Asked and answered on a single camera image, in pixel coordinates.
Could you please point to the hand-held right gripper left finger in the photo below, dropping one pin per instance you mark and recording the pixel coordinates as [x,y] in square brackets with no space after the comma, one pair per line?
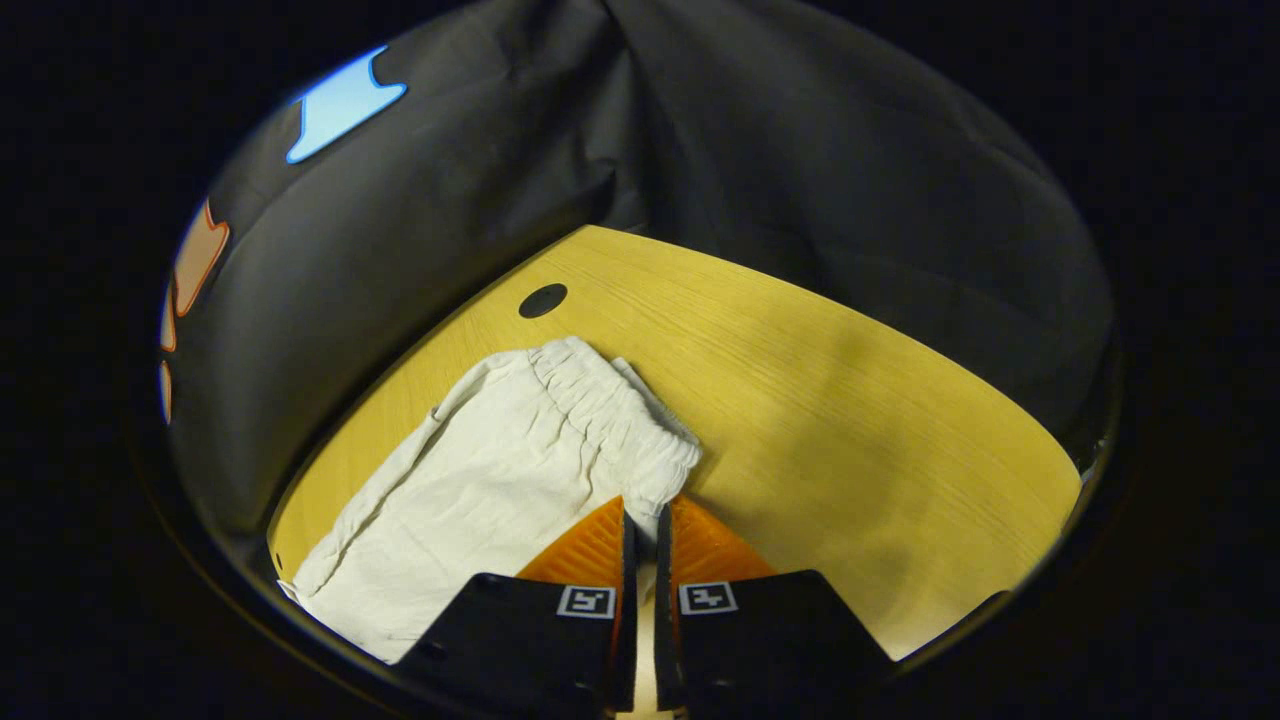
[626,600]

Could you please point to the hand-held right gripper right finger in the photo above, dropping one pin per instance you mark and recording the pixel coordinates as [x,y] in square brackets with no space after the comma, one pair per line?
[664,600]

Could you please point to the white jeans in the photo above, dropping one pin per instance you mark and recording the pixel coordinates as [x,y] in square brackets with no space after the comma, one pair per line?
[480,500]

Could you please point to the black backdrop cloth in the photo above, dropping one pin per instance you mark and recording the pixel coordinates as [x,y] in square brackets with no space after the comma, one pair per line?
[800,150]

